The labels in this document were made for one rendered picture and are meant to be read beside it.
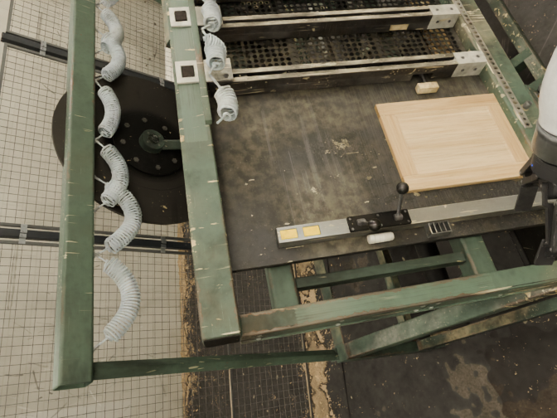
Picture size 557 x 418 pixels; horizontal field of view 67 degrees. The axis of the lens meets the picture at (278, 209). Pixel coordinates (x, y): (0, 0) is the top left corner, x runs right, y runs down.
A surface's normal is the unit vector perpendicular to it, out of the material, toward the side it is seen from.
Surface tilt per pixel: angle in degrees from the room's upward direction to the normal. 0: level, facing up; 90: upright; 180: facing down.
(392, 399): 0
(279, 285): 60
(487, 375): 0
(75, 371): 90
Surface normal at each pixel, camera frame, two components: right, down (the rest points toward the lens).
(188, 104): 0.08, -0.47
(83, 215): 0.56, -0.47
